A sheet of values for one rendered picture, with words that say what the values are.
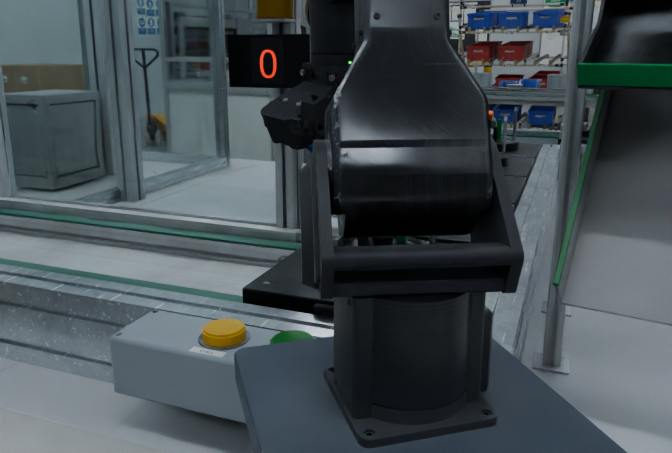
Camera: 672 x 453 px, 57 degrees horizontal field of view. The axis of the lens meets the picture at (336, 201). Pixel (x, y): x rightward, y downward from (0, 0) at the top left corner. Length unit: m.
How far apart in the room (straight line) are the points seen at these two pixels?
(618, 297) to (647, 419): 0.15
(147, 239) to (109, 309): 0.31
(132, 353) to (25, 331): 0.23
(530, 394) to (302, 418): 0.11
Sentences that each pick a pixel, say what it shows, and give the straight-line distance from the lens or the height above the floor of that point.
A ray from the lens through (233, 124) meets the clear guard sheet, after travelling 0.96.
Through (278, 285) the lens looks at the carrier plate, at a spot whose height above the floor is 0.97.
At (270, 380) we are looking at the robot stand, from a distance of 0.33.
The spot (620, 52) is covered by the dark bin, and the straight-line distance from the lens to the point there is 0.66.
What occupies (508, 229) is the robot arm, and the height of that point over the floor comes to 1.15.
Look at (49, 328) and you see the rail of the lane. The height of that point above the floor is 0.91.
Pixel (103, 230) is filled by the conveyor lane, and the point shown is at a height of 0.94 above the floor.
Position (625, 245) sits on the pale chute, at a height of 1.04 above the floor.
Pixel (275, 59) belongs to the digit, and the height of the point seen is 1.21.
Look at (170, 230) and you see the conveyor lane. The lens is 1.00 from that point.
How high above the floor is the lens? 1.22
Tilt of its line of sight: 14 degrees down
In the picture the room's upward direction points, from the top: straight up
